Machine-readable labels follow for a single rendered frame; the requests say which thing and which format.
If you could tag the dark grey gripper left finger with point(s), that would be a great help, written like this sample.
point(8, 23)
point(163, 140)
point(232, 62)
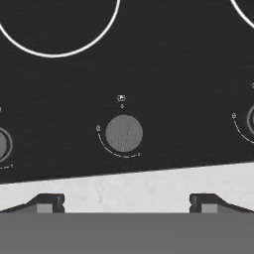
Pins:
point(49, 201)

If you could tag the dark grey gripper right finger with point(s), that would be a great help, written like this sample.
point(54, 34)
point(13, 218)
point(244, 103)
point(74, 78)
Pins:
point(205, 200)

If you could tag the grey round stove knob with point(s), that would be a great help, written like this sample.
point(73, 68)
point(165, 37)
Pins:
point(251, 119)
point(124, 133)
point(3, 144)

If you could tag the black glass hob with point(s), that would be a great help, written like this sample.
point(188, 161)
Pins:
point(139, 76)

